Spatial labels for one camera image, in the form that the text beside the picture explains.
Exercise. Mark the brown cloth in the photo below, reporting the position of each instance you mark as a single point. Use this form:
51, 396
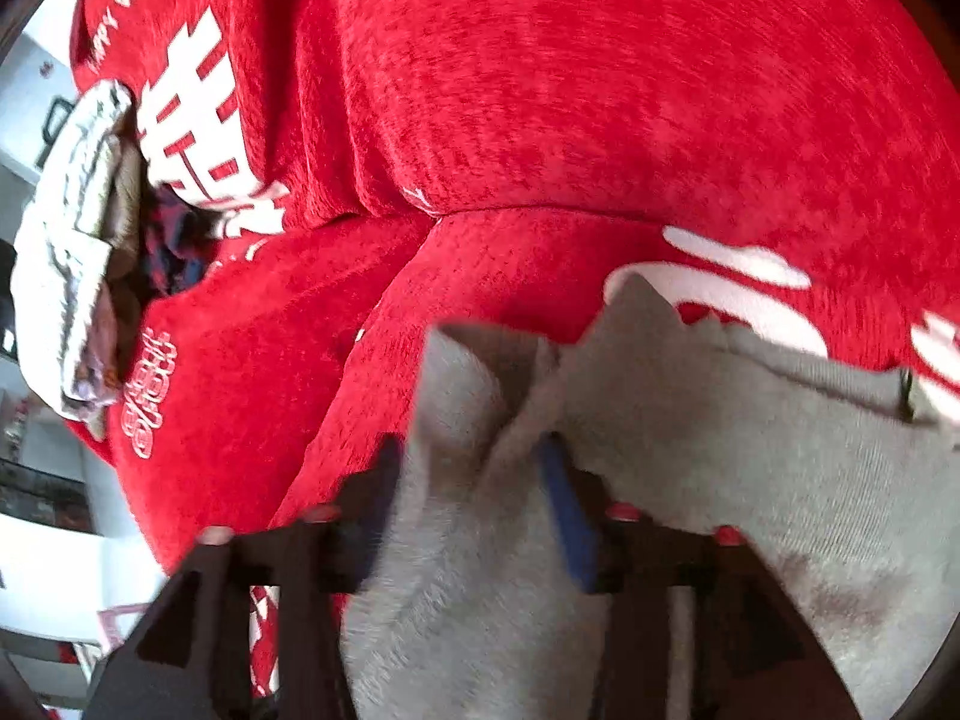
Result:
124, 199

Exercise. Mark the red printed sofa cover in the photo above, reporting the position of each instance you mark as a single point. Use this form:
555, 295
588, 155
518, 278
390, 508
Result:
600, 90

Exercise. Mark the dark plaid cloth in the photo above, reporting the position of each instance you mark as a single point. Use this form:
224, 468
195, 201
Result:
169, 247

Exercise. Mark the white cabinet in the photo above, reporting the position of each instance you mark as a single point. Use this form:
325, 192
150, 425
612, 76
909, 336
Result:
22, 90

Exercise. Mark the light patterned cloth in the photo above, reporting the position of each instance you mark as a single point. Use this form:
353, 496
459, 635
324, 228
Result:
60, 255

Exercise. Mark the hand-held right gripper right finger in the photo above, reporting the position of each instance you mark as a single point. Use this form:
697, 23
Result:
566, 510

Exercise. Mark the grey knit sweater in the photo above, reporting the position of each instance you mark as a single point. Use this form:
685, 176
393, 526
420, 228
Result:
750, 450

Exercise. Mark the dark shelf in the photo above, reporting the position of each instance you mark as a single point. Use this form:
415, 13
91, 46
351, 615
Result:
37, 495

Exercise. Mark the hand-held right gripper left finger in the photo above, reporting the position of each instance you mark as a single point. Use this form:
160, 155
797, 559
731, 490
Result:
375, 499

